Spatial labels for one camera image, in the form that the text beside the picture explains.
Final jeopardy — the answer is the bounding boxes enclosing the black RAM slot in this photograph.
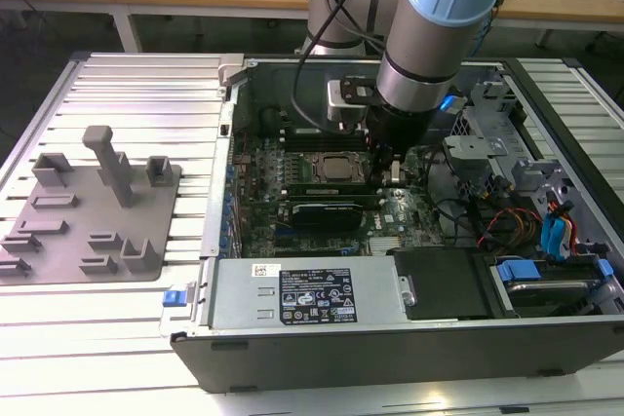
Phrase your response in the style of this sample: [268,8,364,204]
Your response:
[285,137,368,147]
[285,143,370,154]
[285,126,367,135]
[285,132,367,141]

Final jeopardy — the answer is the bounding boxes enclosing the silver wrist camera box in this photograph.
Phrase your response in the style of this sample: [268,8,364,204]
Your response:
[325,75,380,124]

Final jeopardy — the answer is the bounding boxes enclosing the silver power supply unit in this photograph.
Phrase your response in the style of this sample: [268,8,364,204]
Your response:
[207,257,411,330]

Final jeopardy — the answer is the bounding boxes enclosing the black plastic shroud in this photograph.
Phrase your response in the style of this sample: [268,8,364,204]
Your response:
[387,246,488,322]

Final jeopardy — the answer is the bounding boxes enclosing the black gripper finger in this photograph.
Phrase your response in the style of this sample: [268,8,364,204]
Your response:
[370,141,397,189]

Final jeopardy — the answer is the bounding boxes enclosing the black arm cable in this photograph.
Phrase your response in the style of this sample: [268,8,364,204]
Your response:
[290,0,391,135]

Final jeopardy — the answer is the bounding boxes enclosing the gray plastic parts rack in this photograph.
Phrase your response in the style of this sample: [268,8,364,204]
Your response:
[0,124,184,286]

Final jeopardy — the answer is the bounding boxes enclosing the black cable bundle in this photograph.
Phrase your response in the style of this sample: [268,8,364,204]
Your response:
[427,141,494,247]

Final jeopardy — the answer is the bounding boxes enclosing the metal CPU socket cover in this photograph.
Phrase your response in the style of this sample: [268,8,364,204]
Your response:
[309,150,370,186]

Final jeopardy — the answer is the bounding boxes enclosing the gray metal drive cage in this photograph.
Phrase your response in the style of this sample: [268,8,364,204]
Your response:
[441,77,526,178]

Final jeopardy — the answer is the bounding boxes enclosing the yellow power wire bundle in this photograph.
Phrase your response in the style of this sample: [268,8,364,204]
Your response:
[480,208,543,247]

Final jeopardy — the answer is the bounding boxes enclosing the hard disk blue carrier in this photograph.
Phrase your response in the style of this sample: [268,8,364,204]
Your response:
[492,259,614,321]

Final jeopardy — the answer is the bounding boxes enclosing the open black PC case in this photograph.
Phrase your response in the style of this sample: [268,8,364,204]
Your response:
[159,53,624,396]

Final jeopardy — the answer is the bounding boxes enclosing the blue case latch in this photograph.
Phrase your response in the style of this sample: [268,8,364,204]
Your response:
[162,288,197,311]

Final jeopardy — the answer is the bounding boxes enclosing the silver finned heatsink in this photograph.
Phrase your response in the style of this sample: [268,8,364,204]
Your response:
[369,236,405,257]

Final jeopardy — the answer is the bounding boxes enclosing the silver CPU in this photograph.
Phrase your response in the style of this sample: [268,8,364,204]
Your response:
[324,157,350,179]

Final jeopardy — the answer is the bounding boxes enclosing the blue flat data cable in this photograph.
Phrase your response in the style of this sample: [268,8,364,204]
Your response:
[539,205,572,264]

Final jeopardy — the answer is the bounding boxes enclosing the black graphics card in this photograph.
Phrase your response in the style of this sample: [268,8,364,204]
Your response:
[290,200,366,234]

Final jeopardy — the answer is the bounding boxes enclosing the green motherboard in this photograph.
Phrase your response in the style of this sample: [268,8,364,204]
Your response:
[224,108,448,260]

